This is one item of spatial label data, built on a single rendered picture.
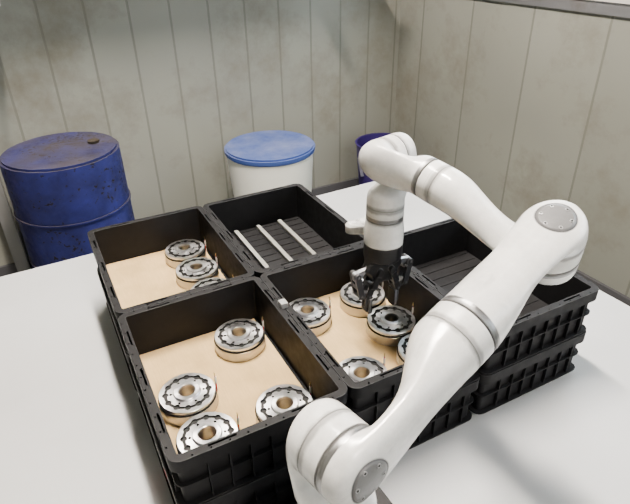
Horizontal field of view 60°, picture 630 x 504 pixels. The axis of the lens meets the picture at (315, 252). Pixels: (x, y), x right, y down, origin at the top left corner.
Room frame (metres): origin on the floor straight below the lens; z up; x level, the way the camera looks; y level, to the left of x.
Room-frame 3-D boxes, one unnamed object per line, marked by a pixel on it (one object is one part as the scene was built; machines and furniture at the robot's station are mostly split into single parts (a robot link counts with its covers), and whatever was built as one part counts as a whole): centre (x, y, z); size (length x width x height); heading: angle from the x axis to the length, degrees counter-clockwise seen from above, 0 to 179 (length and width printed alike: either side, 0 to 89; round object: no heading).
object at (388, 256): (0.91, -0.13, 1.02); 0.08 x 0.08 x 0.09
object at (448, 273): (1.03, -0.36, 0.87); 0.40 x 0.30 x 0.11; 27
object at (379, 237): (0.93, -0.12, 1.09); 0.11 x 0.09 x 0.06; 28
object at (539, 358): (1.03, -0.36, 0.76); 0.40 x 0.30 x 0.12; 27
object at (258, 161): (2.79, 0.23, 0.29); 0.48 x 0.48 x 0.59
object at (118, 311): (1.11, 0.35, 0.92); 0.40 x 0.30 x 0.02; 27
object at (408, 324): (0.92, -0.16, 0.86); 0.10 x 0.10 x 0.01
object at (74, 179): (2.32, 1.11, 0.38); 0.51 x 0.51 x 0.76
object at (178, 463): (0.76, 0.17, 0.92); 0.40 x 0.30 x 0.02; 27
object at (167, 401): (0.72, 0.24, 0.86); 0.10 x 0.10 x 0.01
